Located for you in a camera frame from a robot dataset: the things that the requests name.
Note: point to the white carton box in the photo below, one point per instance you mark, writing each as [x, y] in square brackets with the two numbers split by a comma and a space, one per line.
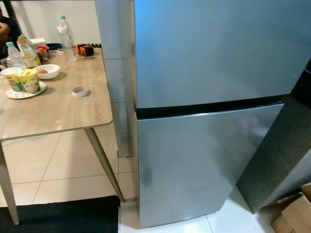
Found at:
[39, 41]

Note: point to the seated person navy shirt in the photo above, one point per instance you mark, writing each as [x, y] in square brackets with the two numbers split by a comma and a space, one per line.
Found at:
[7, 34]

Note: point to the silver fridge body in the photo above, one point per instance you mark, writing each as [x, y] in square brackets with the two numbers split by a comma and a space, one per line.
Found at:
[126, 73]

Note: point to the black floor mat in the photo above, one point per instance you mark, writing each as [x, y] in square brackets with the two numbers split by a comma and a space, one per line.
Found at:
[58, 216]

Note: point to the white bowl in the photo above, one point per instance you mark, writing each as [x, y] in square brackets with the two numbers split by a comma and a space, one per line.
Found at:
[51, 74]

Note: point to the brown cardboard box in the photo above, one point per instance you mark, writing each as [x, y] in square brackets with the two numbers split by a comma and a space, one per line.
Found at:
[294, 213]

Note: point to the orange round food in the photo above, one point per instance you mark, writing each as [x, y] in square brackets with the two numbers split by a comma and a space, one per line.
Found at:
[42, 72]

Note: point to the orange black device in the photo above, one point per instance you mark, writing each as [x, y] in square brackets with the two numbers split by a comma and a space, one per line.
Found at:
[86, 50]

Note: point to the white green noodle cup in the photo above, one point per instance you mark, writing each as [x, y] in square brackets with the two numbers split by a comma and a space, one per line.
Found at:
[9, 77]

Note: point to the tall clear bottle green cap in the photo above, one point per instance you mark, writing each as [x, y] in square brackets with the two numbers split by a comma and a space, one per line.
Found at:
[67, 39]

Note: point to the white tape roll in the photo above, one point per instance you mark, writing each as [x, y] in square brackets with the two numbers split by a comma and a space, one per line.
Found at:
[80, 92]

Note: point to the red lidded jar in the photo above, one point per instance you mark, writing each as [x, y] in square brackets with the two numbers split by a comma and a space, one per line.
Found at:
[44, 53]

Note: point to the light wooden table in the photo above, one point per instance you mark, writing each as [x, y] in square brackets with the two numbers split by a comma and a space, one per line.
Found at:
[58, 111]

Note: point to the patterned plate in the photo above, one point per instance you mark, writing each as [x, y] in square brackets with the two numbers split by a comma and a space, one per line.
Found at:
[43, 90]

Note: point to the grey kitchen counter cabinet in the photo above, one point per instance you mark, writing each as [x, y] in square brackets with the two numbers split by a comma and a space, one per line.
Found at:
[277, 155]

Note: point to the dark blue bowl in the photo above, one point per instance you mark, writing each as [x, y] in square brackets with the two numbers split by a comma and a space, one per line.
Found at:
[54, 46]

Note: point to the yellow noodle cup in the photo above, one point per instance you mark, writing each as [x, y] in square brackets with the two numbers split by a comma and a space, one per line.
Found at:
[29, 81]

